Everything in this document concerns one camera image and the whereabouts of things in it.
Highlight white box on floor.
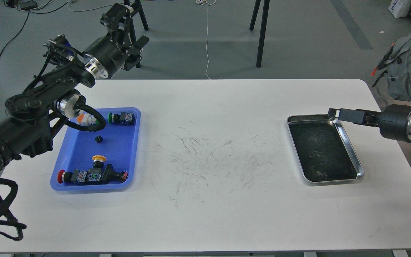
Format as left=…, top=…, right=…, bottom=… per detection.
left=387, top=0, right=411, bottom=18

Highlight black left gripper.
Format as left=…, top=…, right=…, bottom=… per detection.
left=84, top=3, right=149, bottom=79

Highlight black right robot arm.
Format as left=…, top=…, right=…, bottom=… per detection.
left=328, top=105, right=411, bottom=143

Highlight shiny metal tray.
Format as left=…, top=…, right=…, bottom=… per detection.
left=287, top=114, right=364, bottom=186

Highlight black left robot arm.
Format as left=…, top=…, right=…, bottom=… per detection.
left=0, top=0, right=149, bottom=241

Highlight right black stand legs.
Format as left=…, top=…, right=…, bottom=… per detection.
left=249, top=0, right=270, bottom=68

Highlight grey backpack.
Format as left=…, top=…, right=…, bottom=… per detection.
left=371, top=34, right=411, bottom=101

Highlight white floor cable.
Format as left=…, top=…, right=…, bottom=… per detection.
left=66, top=0, right=217, bottom=80

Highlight black stand legs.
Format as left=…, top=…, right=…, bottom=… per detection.
left=123, top=0, right=149, bottom=68
left=249, top=0, right=270, bottom=68

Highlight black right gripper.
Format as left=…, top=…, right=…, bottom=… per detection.
left=328, top=104, right=411, bottom=143

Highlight yellow mushroom push button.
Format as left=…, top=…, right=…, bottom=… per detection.
left=92, top=155, right=107, bottom=169

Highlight black switch red terminals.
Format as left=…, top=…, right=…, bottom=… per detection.
left=101, top=164, right=128, bottom=184

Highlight green button white switch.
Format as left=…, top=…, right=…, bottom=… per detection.
left=76, top=113, right=99, bottom=126

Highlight black floor cable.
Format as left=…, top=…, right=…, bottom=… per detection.
left=0, top=0, right=70, bottom=87

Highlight green button black switch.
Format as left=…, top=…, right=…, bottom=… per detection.
left=107, top=112, right=136, bottom=126

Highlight red button switch block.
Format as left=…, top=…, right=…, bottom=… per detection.
left=57, top=169, right=102, bottom=186

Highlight left black stand legs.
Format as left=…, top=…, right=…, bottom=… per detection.
left=123, top=0, right=149, bottom=68

